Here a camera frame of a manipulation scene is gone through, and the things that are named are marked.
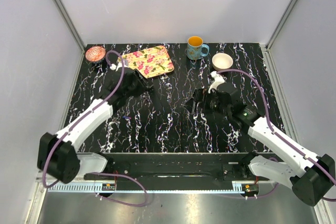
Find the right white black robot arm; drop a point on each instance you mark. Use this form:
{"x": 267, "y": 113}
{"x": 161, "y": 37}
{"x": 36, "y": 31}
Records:
{"x": 307, "y": 174}

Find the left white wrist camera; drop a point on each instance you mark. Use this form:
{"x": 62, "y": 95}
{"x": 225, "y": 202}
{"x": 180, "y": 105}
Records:
{"x": 115, "y": 66}

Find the white slotted cable duct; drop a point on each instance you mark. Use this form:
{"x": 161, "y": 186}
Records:
{"x": 84, "y": 187}

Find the cream white bowl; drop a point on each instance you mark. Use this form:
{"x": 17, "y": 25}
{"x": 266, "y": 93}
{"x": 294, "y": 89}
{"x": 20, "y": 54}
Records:
{"x": 222, "y": 61}

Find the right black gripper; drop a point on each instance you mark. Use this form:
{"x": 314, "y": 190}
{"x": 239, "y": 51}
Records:
{"x": 200, "y": 95}

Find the floral yellow pink tray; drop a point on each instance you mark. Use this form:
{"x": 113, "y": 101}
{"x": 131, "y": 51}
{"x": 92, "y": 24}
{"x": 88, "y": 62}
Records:
{"x": 151, "y": 62}

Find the blue mug orange inside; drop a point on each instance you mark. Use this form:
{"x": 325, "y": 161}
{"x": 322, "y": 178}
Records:
{"x": 196, "y": 49}

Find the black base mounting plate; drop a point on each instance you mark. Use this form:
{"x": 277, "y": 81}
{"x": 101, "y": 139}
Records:
{"x": 222, "y": 166}

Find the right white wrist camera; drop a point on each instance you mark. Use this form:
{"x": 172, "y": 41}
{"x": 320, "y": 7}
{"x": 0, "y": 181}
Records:
{"x": 217, "y": 79}

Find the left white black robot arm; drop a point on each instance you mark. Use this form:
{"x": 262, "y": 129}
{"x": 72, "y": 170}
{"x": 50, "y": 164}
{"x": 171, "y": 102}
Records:
{"x": 58, "y": 153}

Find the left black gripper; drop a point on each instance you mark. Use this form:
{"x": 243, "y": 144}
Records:
{"x": 144, "y": 84}

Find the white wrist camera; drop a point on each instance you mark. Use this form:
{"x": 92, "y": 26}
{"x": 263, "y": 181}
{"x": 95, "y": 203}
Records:
{"x": 217, "y": 79}
{"x": 115, "y": 66}

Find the red patterned bowl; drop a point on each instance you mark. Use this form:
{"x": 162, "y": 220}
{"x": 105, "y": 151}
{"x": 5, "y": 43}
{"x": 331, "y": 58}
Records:
{"x": 95, "y": 54}

